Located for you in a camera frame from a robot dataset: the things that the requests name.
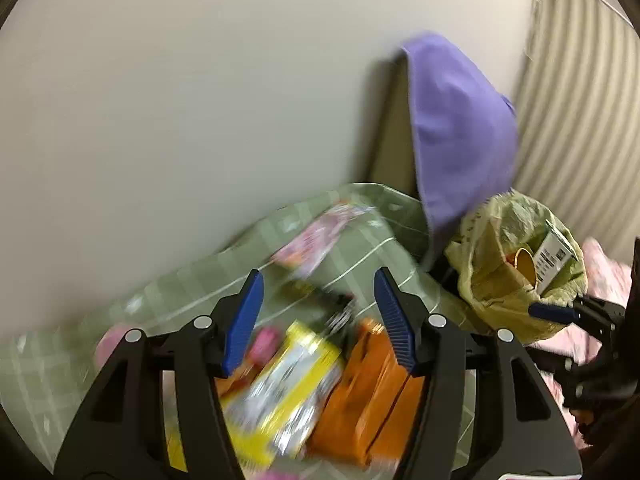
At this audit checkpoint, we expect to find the white box with barcode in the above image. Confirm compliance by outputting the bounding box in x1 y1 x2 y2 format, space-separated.
531 220 579 292

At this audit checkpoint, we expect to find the small pink packet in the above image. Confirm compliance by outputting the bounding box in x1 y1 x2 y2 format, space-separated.
244 325 282 373

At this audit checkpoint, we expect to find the beige board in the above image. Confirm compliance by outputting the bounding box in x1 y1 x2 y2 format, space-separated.
362 57 425 197

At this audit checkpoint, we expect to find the pink jar with lid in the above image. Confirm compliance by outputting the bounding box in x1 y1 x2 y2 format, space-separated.
95 324 130 368

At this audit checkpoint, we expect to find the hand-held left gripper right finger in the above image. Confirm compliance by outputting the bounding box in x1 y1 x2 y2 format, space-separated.
373 266 585 480

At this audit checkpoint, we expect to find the pink white snack packet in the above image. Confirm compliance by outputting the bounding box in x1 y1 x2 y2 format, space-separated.
271 202 377 278

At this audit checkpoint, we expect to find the dark snack packet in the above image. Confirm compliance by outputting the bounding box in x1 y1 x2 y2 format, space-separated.
280 280 359 343

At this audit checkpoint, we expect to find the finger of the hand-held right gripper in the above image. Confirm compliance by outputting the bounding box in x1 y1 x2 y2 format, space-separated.
528 295 626 347

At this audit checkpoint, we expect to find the striped beige curtain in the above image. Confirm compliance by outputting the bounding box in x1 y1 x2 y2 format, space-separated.
510 0 640 261

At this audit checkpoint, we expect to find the yellow snack packet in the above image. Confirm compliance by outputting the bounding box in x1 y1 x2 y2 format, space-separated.
167 320 347 472

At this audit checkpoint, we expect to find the yellow-green plastic bag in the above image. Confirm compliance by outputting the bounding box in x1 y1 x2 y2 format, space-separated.
444 194 589 347

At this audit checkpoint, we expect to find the orange snack packet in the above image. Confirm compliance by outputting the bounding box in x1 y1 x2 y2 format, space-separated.
305 317 427 468

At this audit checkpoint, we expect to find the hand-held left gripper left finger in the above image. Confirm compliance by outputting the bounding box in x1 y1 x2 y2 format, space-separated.
52 269 265 480

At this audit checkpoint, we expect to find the purple cloth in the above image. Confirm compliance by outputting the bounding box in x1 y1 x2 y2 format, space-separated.
400 32 521 268

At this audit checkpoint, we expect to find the orange round lid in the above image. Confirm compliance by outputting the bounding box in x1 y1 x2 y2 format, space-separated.
506 247 540 287

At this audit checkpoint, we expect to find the green checked cloth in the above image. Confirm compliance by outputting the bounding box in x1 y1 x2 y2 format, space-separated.
0 182 501 480

